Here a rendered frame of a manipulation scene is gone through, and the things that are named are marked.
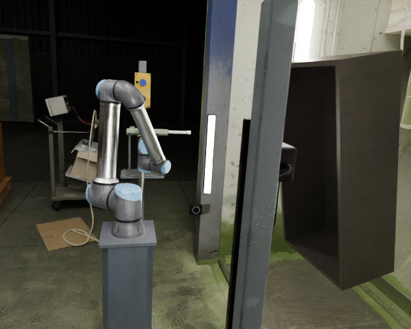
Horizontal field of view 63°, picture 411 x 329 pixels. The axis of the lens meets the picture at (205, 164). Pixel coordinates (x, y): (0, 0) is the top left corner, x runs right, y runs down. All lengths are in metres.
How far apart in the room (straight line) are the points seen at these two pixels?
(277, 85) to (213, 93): 1.97
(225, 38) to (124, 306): 1.90
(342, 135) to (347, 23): 1.50
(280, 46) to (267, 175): 0.22
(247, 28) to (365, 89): 1.20
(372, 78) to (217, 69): 1.20
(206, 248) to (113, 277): 1.10
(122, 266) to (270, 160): 1.46
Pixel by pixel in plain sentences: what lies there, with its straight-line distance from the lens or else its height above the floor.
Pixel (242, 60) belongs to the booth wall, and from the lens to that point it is 2.62.
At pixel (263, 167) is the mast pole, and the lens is 0.61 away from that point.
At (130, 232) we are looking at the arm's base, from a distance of 1.92.
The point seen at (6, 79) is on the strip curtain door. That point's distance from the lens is 11.94.
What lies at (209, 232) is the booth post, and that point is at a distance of 2.83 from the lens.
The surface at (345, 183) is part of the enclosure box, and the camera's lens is 1.75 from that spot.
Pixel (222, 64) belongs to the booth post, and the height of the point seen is 1.65.
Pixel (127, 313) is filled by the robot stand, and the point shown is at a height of 0.20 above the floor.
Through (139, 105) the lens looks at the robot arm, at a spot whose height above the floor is 1.36.
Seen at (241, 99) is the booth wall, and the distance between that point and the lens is 2.62.
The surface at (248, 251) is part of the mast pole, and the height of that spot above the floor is 1.19.
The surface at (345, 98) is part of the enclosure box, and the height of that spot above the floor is 1.47.
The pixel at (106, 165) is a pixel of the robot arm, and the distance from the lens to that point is 1.96.
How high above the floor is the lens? 1.50
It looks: 14 degrees down
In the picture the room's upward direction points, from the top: 3 degrees clockwise
